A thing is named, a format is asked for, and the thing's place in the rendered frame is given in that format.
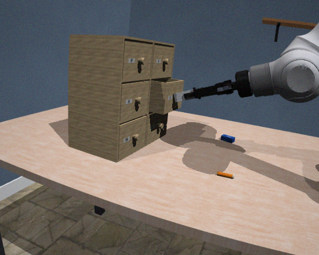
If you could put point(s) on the orange-brown cylinder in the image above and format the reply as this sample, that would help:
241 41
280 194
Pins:
225 175

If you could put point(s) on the tan wooden drawer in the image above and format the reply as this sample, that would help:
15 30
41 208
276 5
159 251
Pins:
161 65
137 59
156 126
162 92
134 99
131 135

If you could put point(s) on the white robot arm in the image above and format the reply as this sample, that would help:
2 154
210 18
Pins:
295 75

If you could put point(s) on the dark brown wooden chest of drawers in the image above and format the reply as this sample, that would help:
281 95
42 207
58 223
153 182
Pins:
94 93

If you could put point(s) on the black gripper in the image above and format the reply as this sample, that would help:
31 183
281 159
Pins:
241 85

